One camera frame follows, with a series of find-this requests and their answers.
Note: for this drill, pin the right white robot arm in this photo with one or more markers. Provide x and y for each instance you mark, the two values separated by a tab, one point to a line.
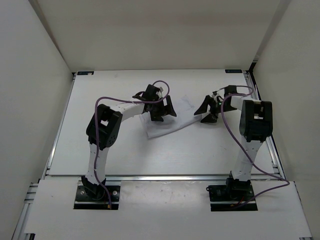
233	100

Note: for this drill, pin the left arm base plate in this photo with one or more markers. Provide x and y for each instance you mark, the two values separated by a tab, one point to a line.
85	199

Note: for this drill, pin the white fabric skirt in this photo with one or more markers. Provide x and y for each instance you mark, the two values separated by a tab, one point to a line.
185	116

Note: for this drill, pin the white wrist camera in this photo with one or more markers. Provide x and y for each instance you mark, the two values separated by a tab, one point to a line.
160	92
216	96

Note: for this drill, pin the left blue corner label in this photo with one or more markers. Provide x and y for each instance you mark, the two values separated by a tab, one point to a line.
85	73

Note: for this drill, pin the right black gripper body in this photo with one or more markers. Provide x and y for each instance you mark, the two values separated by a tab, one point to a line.
215	107

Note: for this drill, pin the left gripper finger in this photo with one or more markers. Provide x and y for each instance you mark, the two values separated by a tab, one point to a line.
156	118
168	108

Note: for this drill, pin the right blue corner label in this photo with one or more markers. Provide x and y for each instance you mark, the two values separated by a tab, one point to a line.
233	71

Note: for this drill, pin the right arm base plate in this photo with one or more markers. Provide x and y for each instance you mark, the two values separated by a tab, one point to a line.
234	195

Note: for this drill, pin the white front cover board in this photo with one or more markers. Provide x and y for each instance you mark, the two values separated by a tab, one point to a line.
176	210

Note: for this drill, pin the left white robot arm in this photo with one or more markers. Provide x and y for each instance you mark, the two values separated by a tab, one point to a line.
104	126

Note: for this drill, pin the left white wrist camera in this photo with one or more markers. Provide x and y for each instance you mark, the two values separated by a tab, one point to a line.
160	92

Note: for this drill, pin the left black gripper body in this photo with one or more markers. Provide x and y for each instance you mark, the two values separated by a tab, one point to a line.
158	108

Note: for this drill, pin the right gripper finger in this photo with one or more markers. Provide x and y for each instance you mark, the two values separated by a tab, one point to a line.
210	119
204	106

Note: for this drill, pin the right aluminium frame rail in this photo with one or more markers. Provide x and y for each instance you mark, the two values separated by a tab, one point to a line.
260	122

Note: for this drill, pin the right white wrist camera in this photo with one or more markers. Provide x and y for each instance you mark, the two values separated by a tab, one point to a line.
216	96

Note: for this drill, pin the front aluminium rail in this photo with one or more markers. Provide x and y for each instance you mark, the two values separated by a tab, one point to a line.
165	178

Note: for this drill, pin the blue corner label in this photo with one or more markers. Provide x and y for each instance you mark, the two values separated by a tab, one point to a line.
85	73
233	71

